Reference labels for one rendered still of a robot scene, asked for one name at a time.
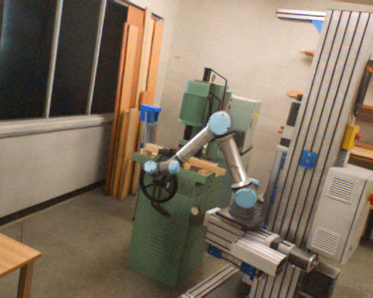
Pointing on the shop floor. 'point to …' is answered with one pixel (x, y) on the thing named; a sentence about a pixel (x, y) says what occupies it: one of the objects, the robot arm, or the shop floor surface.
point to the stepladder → (148, 115)
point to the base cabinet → (168, 237)
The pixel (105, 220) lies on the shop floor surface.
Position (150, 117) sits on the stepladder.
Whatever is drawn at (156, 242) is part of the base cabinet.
